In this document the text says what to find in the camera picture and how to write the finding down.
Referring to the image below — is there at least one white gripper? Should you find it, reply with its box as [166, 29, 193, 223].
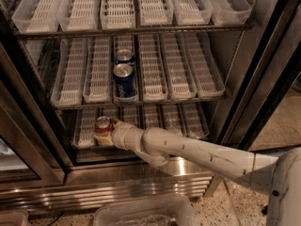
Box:
[94, 118, 144, 152]

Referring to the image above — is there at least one red coke can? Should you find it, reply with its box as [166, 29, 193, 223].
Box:
[95, 116, 113, 134]

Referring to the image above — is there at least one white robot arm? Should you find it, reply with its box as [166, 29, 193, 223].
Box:
[94, 116, 301, 226]

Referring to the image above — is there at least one bottom shelf tray two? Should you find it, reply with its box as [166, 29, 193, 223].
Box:
[97, 106, 120, 147]

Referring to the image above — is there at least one shelf tray two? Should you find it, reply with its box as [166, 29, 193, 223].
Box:
[97, 106, 120, 147]
[57, 0, 100, 32]
[83, 37, 111, 103]

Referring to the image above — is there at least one bottom shelf tray one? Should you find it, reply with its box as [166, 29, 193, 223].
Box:
[73, 108, 98, 150]

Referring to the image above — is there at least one shelf tray one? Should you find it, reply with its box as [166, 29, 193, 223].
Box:
[51, 38, 87, 107]
[12, 0, 61, 34]
[73, 108, 98, 150]

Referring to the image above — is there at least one bottom shelf tray three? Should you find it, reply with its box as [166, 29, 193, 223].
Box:
[121, 105, 140, 127]

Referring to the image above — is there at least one shelf tray three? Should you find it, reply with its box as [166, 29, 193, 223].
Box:
[121, 105, 140, 127]
[113, 36, 138, 103]
[100, 0, 135, 30]

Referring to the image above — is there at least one bottom shelf tray four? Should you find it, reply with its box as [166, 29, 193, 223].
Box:
[143, 105, 162, 128]

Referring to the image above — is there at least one shelf tray four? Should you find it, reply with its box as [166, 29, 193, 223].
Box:
[138, 0, 174, 26]
[138, 35, 168, 102]
[143, 105, 162, 128]

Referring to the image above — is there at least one middle shelf tray two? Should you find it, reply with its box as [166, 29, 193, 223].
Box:
[83, 37, 111, 103]

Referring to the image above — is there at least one front blue pepsi can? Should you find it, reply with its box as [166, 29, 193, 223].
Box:
[113, 63, 135, 98]

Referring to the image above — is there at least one blue pepsi can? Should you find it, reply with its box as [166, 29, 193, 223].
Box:
[113, 63, 135, 98]
[115, 49, 135, 67]

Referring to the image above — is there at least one middle shelf tray one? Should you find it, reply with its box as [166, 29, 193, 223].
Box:
[51, 38, 87, 107]

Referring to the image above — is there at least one middle shelf tray four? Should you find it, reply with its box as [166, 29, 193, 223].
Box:
[138, 35, 168, 102]

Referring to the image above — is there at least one bottom shelf tray five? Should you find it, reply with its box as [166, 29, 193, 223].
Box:
[162, 104, 186, 137]

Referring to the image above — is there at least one shelf tray five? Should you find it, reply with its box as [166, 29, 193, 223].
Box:
[160, 34, 197, 100]
[162, 104, 186, 137]
[172, 0, 214, 25]

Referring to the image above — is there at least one rear blue pepsi can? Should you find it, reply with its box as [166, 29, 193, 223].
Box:
[115, 49, 135, 67]

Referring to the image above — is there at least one middle shelf tray five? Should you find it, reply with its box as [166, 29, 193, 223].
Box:
[160, 34, 197, 100]

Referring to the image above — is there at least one bottom shelf tray six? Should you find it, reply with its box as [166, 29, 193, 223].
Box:
[182, 103, 209, 139]

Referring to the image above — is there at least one shelf tray six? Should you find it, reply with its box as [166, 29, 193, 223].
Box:
[182, 103, 209, 139]
[183, 32, 226, 100]
[210, 0, 251, 25]

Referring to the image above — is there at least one middle shelf tray three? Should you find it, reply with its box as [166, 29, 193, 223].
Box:
[113, 36, 138, 103]

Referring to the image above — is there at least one middle shelf tray six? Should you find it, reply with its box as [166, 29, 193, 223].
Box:
[183, 32, 226, 100]

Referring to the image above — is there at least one top shelf tray three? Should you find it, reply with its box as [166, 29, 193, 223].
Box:
[100, 0, 135, 30]

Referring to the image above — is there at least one top shelf tray two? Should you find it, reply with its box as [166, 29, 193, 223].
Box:
[57, 0, 100, 32]

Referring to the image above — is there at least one stainless steel fridge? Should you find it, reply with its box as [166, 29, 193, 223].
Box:
[0, 0, 301, 215]

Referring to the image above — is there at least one top shelf tray four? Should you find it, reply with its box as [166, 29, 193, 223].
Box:
[138, 0, 174, 26]

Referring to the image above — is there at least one top shelf tray one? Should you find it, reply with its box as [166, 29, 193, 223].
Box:
[12, 0, 61, 34]

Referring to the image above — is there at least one top shelf tray five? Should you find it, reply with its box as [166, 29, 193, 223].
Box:
[172, 0, 214, 25]

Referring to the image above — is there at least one fridge glass door right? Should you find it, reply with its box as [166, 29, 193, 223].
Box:
[211, 0, 300, 151]

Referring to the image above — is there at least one top shelf tray six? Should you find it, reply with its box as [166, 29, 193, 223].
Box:
[210, 0, 251, 25]

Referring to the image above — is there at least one clear plastic bin on floor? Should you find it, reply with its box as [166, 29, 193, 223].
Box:
[93, 195, 197, 226]

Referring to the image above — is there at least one clear container bottom left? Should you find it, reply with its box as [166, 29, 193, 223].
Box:
[0, 210, 32, 226]

